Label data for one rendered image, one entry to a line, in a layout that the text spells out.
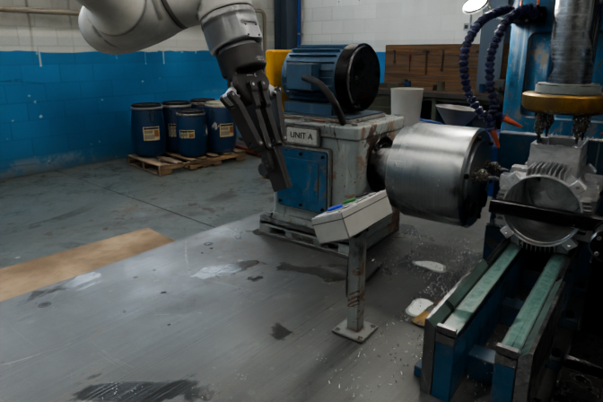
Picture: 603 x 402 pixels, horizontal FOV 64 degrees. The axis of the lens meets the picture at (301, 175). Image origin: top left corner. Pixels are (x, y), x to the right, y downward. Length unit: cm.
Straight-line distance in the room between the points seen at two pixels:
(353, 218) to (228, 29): 38
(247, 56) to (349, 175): 58
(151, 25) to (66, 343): 62
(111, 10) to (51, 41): 543
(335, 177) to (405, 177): 20
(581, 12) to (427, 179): 47
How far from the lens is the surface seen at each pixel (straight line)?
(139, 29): 83
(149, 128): 588
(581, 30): 120
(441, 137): 121
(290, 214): 141
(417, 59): 682
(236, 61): 77
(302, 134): 131
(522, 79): 144
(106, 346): 104
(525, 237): 119
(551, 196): 134
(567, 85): 118
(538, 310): 95
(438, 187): 117
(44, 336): 112
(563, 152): 120
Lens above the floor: 135
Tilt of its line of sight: 15 degrees down
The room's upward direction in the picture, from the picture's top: straight up
